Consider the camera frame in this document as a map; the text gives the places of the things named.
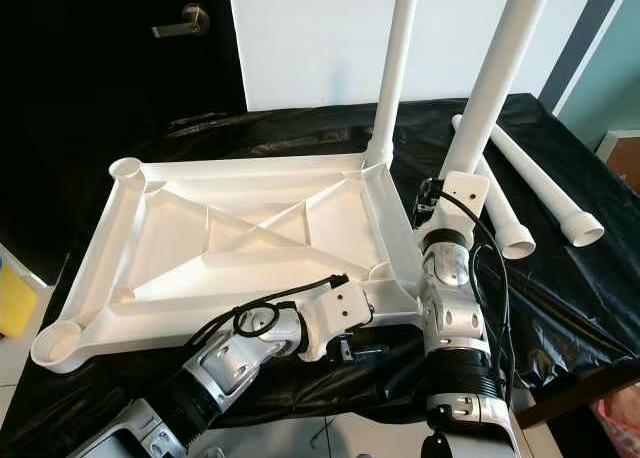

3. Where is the brown white-edged furniture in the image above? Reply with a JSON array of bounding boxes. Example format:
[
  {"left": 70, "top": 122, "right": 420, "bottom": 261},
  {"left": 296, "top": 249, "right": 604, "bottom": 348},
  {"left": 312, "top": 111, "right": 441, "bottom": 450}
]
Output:
[{"left": 595, "top": 128, "right": 640, "bottom": 179}]

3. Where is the brown wooden table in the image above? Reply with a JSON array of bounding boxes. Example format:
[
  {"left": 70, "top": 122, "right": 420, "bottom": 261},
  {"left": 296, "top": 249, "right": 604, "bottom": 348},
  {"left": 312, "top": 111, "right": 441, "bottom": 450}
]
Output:
[{"left": 520, "top": 373, "right": 640, "bottom": 429}]

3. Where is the black door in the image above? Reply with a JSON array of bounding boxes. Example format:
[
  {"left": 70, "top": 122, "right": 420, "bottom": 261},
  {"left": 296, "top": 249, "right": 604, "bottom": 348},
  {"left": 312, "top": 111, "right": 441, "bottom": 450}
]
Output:
[{"left": 0, "top": 0, "right": 243, "bottom": 284}]

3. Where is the pink mesh bag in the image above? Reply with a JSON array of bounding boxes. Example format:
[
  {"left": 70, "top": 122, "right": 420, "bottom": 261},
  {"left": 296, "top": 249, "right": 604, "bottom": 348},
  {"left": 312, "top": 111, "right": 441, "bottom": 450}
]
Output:
[{"left": 588, "top": 393, "right": 640, "bottom": 458}]

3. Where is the black plastic table cover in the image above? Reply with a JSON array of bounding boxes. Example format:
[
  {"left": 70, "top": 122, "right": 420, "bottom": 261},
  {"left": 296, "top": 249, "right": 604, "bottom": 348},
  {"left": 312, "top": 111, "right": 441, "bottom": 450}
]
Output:
[{"left": 0, "top": 93, "right": 640, "bottom": 458}]

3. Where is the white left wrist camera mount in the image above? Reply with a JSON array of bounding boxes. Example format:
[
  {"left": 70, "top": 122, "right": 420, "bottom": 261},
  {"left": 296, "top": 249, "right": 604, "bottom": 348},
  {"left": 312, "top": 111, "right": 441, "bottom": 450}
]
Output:
[{"left": 300, "top": 280, "right": 373, "bottom": 359}]

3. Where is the brass door handle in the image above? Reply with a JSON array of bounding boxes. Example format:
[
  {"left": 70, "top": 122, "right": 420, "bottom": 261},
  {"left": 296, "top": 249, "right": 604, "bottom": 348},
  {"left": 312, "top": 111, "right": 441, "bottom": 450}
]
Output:
[{"left": 150, "top": 4, "right": 211, "bottom": 39}]

